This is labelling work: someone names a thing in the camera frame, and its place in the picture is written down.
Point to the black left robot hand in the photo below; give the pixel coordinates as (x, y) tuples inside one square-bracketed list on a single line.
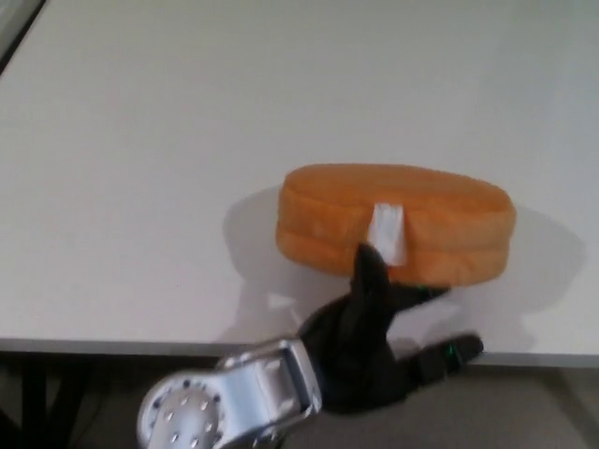
[(355, 346)]

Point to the orange soft plush plate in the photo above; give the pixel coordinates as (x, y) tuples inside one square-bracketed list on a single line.
[(444, 224)]

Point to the black-framed grey panel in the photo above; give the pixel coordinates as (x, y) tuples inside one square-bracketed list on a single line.
[(11, 28)]

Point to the black table leg frame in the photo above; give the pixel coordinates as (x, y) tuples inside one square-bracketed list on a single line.
[(42, 402)]

